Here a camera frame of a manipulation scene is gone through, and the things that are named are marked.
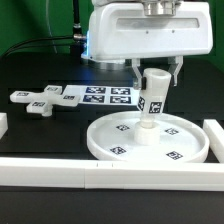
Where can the white cross-shaped table base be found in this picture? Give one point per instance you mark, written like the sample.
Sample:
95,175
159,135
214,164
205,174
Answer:
42,103

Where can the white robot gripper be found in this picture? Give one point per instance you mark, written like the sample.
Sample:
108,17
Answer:
189,32

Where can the white left barrier block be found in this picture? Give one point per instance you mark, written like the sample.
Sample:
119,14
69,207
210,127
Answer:
3,124

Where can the white marker sheet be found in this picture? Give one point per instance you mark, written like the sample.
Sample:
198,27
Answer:
104,95

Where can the black vertical cable connector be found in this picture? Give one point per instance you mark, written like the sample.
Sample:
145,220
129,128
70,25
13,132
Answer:
77,29

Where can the white round table top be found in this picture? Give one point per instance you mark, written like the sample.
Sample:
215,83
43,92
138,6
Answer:
120,136

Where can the white right barrier block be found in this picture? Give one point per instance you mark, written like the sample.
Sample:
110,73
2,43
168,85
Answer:
215,134

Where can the white barrier block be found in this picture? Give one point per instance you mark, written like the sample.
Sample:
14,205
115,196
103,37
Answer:
3,124
215,134

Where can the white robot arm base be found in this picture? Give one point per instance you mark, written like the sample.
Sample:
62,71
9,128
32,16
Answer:
119,31

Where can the white front barrier rail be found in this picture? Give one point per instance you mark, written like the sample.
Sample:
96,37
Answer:
93,174

